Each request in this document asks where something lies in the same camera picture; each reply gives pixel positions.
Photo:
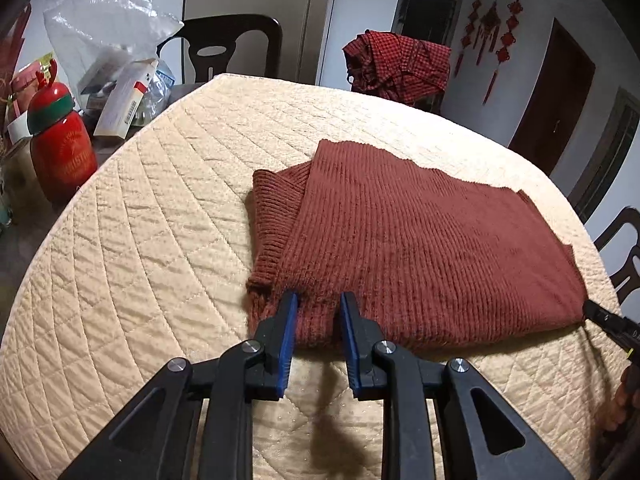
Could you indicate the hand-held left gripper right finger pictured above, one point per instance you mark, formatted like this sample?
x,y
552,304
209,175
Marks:
x,y
351,345

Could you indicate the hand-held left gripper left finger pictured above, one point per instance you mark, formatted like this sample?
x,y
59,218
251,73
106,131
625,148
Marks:
x,y
286,340

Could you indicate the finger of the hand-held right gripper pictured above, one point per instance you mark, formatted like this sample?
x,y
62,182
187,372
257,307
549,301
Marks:
x,y
615,325

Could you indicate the rust brown knit sweater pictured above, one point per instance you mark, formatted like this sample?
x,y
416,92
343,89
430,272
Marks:
x,y
425,245

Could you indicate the black dining chair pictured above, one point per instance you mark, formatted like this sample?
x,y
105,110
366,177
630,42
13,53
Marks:
x,y
625,240
265,40

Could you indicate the beige quilted table cover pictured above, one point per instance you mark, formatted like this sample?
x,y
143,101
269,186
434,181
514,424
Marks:
x,y
150,240

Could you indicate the dark framed side door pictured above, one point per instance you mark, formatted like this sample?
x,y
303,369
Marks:
x,y
610,155

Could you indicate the dark brown door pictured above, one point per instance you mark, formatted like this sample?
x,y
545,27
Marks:
x,y
555,100

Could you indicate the red plaid shirt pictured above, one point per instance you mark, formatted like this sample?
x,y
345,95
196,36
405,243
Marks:
x,y
400,65

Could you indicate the white box with red label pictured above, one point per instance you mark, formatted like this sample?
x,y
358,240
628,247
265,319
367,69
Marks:
x,y
122,105

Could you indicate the red reindeer bottle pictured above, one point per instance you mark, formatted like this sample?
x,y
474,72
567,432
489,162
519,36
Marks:
x,y
62,160

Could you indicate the dark doorway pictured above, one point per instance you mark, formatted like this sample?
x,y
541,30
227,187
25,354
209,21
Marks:
x,y
430,10

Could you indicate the pink lidded jar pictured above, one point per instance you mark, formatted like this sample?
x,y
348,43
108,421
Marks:
x,y
25,85

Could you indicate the clear plastic bag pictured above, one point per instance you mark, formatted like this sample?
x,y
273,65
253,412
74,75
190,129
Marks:
x,y
100,20

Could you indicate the red gift bag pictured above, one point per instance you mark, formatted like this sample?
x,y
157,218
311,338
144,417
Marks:
x,y
12,40

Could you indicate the long red knot wall hanging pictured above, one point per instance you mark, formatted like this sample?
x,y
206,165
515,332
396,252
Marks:
x,y
507,40

